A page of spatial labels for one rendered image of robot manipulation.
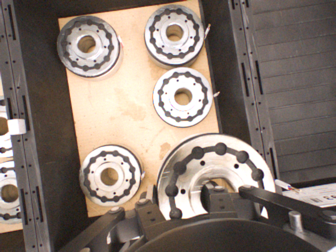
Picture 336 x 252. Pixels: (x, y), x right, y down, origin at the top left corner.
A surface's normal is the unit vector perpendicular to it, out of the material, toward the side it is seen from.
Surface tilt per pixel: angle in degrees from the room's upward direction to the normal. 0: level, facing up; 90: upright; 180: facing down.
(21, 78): 0
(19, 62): 0
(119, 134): 0
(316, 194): 90
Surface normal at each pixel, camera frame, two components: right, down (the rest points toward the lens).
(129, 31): 0.02, -0.02
